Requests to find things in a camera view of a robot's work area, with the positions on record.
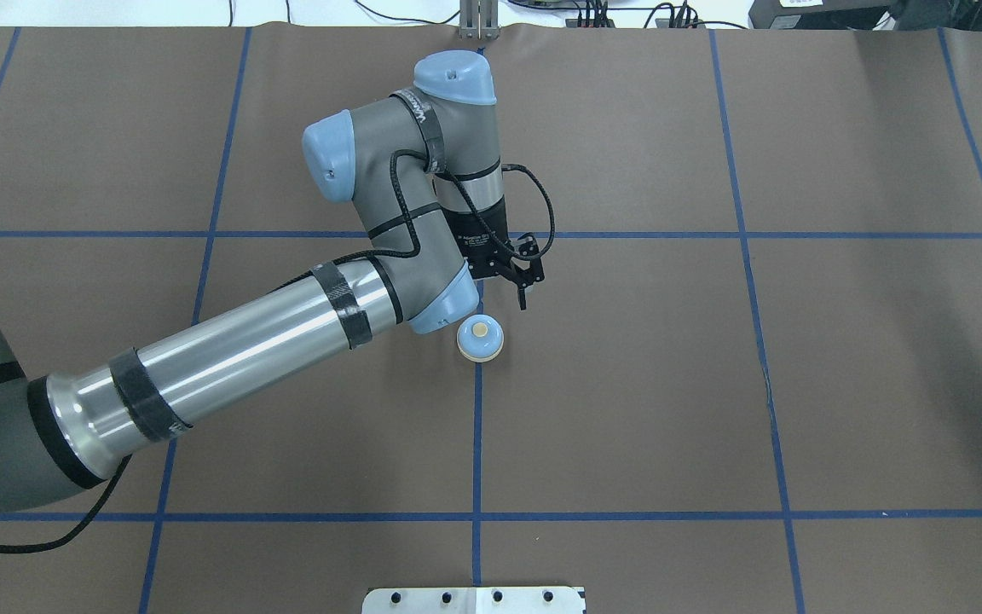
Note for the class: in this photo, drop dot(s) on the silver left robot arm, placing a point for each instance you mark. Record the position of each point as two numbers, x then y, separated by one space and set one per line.
422 169

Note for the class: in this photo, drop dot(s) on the white camera stand column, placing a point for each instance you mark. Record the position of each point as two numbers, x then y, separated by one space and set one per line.
502 599

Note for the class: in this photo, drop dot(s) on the black box with label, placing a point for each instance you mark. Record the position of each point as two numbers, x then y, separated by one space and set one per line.
818 15

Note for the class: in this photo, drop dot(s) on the aluminium frame post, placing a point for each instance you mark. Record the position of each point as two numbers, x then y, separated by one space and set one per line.
478 20

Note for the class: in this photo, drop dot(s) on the brown paper table cover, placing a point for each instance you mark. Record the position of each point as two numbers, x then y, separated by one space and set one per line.
751 382

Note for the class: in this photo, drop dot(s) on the blue and cream bell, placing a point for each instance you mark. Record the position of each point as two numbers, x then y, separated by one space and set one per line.
480 338

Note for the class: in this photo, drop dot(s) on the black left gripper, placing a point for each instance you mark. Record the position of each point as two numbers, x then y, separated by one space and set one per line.
480 229

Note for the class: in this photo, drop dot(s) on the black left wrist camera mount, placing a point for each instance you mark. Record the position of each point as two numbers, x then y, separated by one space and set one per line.
528 262

